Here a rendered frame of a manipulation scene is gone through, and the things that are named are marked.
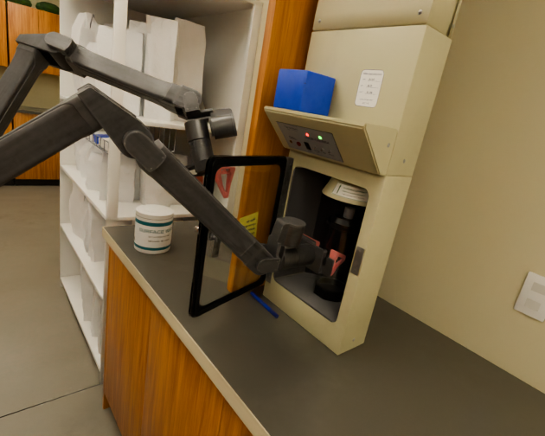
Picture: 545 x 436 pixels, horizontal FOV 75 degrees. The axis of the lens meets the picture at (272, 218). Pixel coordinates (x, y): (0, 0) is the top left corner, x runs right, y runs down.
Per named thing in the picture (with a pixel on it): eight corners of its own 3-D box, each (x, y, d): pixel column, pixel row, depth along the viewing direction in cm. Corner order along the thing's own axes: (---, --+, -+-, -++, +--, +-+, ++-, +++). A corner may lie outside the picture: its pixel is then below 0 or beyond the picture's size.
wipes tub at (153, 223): (162, 239, 142) (165, 203, 137) (176, 252, 132) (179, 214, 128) (128, 242, 133) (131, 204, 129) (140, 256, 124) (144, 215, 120)
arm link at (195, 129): (184, 123, 93) (182, 117, 87) (211, 118, 93) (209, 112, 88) (190, 149, 93) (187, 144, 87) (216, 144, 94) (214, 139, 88)
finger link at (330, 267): (334, 239, 98) (310, 241, 92) (355, 249, 93) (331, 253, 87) (328, 261, 100) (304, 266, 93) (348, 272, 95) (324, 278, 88)
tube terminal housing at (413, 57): (316, 281, 129) (368, 54, 107) (392, 330, 106) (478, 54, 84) (262, 294, 113) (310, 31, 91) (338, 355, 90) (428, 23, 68)
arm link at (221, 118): (188, 111, 97) (182, 92, 89) (229, 104, 98) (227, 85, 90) (195, 150, 94) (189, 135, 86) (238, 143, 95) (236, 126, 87)
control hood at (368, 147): (289, 147, 100) (296, 111, 97) (387, 176, 77) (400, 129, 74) (257, 144, 93) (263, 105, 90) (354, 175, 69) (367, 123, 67)
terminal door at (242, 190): (264, 283, 110) (288, 156, 99) (189, 320, 85) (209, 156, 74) (262, 282, 111) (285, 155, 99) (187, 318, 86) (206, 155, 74)
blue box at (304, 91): (301, 112, 95) (307, 76, 92) (328, 117, 87) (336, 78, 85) (272, 106, 88) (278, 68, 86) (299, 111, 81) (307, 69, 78)
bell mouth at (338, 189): (349, 189, 108) (353, 170, 106) (400, 207, 95) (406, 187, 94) (308, 189, 97) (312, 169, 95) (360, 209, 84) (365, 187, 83)
